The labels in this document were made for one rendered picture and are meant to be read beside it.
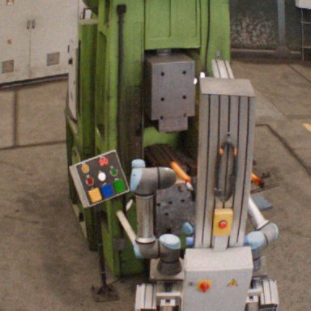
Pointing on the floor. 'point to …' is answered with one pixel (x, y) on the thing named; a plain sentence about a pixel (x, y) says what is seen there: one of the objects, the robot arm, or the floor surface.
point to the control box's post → (100, 245)
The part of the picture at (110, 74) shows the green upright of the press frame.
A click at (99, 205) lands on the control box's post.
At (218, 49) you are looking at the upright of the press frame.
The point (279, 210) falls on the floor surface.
